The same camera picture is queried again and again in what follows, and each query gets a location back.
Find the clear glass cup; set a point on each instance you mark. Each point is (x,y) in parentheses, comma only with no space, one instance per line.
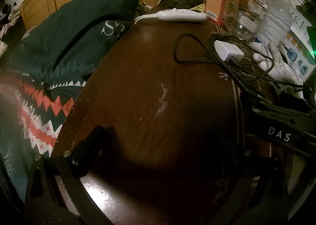
(240,27)

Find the white charger adapter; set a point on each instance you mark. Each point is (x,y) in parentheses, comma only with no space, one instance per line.
(226,48)

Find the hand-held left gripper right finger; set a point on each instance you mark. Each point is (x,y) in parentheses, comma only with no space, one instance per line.
(226,145)

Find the white glove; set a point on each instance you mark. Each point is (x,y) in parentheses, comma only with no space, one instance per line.
(276,64)

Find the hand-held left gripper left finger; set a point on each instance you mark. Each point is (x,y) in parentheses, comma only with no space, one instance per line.
(85,148)

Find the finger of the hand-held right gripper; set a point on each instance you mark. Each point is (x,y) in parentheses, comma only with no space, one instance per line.
(256,103)

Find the blue and white box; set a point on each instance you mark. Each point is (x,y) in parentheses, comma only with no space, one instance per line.
(300,50)

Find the clear plastic bottle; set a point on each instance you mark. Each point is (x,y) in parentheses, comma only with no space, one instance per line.
(275,20)

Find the pile of clothes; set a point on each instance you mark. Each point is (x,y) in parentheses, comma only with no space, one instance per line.
(9,22)

